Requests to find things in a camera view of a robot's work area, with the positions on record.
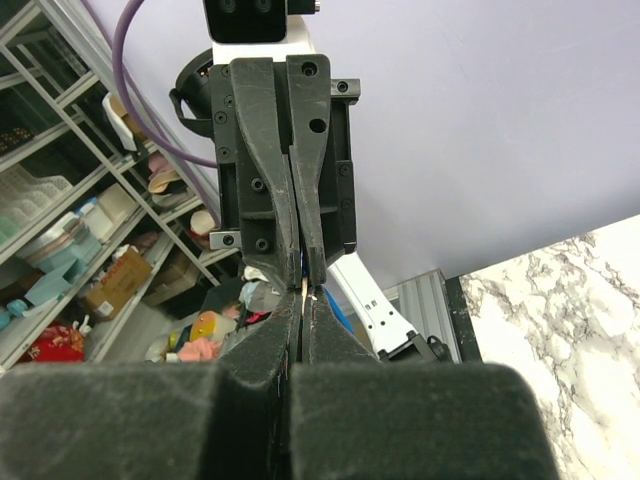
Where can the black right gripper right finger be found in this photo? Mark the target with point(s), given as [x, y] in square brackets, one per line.
[353, 417]

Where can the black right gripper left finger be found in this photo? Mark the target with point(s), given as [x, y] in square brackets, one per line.
[222, 419]

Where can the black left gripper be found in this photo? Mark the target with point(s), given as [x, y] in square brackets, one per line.
[281, 132]

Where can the blue plastic key tag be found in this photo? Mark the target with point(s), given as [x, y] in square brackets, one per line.
[300, 267]

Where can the storage shelf with boxes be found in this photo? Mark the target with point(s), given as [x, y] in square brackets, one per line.
[96, 265]

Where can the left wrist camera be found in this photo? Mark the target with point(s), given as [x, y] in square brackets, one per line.
[259, 28]

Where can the black table front rail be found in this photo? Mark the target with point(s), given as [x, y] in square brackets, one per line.
[464, 333]

